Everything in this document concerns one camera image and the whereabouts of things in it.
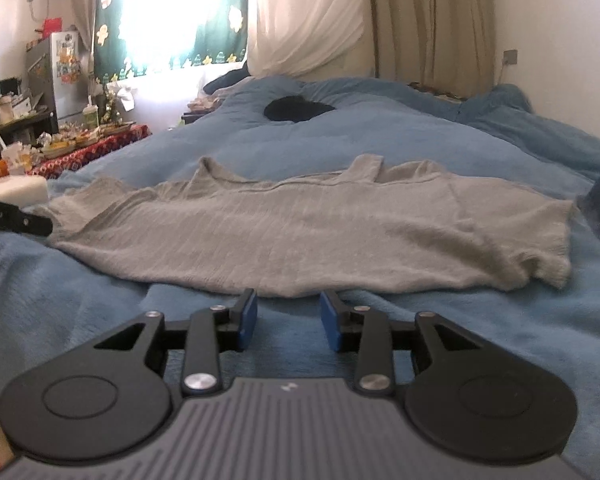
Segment grey polo shirt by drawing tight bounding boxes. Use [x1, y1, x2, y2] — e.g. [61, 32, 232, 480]
[41, 154, 572, 298]

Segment folded cream towel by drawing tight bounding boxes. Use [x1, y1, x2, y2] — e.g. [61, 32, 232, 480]
[0, 176, 48, 208]

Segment red patterned tablecloth table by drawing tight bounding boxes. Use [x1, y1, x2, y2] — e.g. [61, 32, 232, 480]
[28, 125, 152, 180]

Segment yellow food bowl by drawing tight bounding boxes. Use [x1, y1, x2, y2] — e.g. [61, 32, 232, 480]
[41, 141, 76, 159]

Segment green lidded drink cup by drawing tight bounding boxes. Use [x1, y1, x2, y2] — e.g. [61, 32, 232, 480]
[82, 96, 99, 130]

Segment silver refrigerator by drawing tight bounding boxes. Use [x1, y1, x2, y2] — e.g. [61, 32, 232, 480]
[26, 30, 87, 120]

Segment dark wooden nightstand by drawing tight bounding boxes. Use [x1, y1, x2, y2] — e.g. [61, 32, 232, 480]
[181, 110, 210, 125]

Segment green christmas window curtain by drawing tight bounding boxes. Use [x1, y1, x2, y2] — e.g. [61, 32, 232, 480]
[94, 0, 248, 82]

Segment black garment on bed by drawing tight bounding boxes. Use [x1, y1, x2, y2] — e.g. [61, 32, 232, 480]
[263, 96, 335, 122]

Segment white sheer curtain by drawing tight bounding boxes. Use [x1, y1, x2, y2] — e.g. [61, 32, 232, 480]
[247, 0, 374, 80]

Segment beige drape curtain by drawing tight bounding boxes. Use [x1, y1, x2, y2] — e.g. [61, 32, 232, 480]
[370, 0, 495, 98]

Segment wall power socket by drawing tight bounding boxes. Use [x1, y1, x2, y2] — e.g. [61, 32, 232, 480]
[502, 49, 518, 66]

